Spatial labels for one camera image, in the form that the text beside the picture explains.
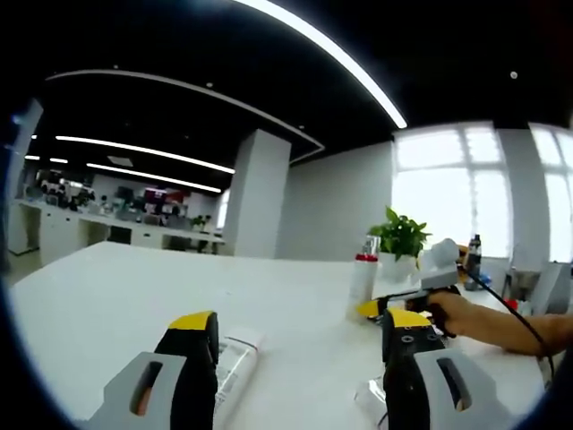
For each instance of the person's right hand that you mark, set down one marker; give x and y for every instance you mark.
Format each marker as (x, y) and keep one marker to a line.
(459, 313)

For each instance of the yellow plastic object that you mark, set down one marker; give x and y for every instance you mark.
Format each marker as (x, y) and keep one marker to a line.
(463, 255)

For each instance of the clear plastic packet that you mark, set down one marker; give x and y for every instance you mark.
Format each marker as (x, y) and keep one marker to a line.
(371, 394)

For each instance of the long white ceiling light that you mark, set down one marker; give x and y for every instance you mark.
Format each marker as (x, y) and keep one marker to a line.
(396, 115)

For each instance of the white office counter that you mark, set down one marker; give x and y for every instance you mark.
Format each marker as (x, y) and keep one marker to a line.
(89, 224)

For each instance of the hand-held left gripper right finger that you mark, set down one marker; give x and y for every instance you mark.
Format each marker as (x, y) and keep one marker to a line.
(403, 367)

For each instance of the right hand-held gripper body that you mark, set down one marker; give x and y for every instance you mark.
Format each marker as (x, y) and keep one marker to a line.
(441, 277)

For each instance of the white red-collared skincare bottle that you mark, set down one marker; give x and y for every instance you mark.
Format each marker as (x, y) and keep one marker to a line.
(362, 286)

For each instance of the white skincare tube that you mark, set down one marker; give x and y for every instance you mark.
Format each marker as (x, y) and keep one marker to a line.
(237, 358)

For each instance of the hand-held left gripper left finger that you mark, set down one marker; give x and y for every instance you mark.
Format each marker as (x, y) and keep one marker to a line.
(192, 367)

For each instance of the dark bottle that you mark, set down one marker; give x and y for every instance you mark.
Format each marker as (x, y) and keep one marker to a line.
(475, 255)

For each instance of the green potted plant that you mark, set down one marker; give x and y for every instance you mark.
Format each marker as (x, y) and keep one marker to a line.
(403, 237)

